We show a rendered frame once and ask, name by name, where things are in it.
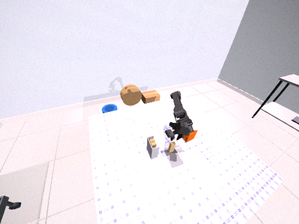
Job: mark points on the grey open bin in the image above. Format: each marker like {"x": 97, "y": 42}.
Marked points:
{"x": 152, "y": 152}

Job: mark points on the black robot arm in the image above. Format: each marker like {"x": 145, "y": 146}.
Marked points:
{"x": 184, "y": 122}

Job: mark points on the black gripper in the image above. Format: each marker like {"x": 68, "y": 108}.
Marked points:
{"x": 171, "y": 134}

